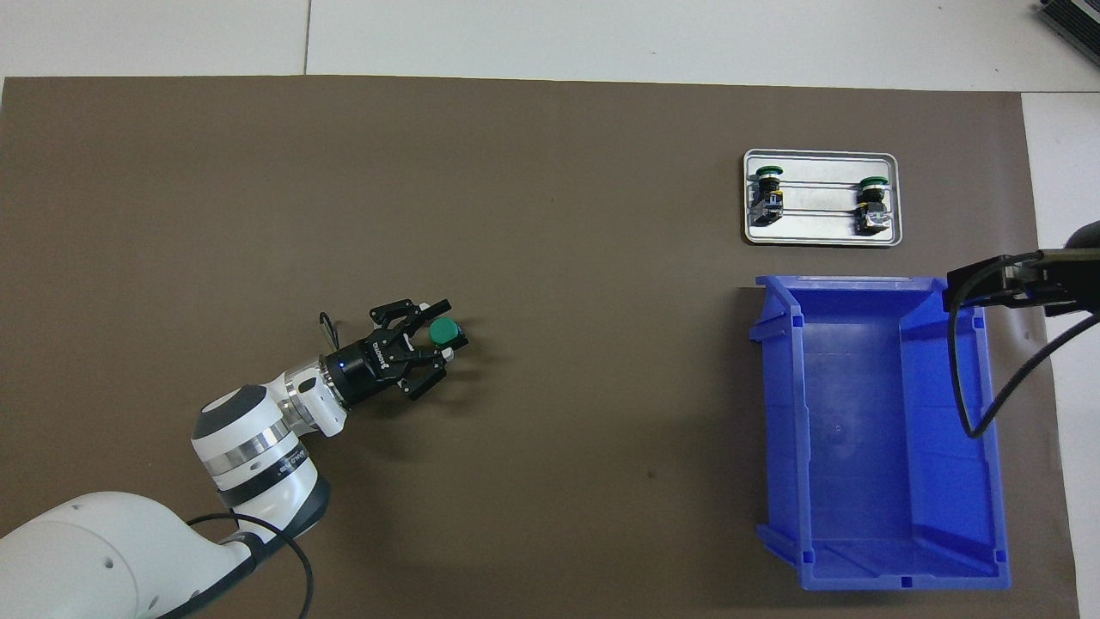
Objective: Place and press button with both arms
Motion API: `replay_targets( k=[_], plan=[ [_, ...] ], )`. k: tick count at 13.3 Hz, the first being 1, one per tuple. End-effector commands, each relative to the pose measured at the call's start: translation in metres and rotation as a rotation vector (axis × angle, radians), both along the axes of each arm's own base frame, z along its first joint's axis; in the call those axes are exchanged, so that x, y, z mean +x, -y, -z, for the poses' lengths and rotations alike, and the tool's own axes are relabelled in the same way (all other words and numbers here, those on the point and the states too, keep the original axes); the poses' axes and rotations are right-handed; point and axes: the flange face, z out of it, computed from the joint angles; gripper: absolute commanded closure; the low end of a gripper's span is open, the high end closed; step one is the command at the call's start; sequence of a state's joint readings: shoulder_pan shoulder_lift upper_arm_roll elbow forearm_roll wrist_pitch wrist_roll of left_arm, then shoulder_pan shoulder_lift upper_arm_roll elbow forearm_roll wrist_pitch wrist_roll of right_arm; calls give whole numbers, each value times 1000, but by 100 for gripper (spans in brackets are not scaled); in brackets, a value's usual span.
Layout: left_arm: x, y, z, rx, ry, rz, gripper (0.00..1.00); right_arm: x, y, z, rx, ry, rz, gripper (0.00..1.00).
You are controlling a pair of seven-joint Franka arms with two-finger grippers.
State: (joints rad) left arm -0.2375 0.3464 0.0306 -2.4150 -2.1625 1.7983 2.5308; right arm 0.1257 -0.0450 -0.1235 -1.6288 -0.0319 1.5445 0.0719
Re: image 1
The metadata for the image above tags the grey metal tray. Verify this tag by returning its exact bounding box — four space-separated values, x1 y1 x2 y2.
742 149 903 248

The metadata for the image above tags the brown paper table mat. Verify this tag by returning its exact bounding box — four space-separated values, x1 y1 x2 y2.
0 75 1082 619

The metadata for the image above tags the green push button switch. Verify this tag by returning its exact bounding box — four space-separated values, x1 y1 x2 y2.
749 165 785 227
855 175 892 236
427 316 467 352

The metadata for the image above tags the grey ribbed device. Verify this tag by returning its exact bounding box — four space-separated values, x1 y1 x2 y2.
1036 0 1100 44

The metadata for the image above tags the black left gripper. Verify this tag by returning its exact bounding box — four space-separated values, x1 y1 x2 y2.
325 298 471 408

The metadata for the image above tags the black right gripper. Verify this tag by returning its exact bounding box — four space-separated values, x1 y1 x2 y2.
945 221 1100 317

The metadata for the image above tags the blue plastic storage bin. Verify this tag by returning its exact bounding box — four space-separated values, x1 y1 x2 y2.
748 274 1012 592

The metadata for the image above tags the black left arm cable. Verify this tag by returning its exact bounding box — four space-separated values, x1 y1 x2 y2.
185 311 345 619

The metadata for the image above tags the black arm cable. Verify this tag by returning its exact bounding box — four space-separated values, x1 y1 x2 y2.
948 251 1100 439
185 311 345 619

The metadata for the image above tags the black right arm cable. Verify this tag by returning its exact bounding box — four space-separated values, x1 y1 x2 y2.
948 251 1100 439

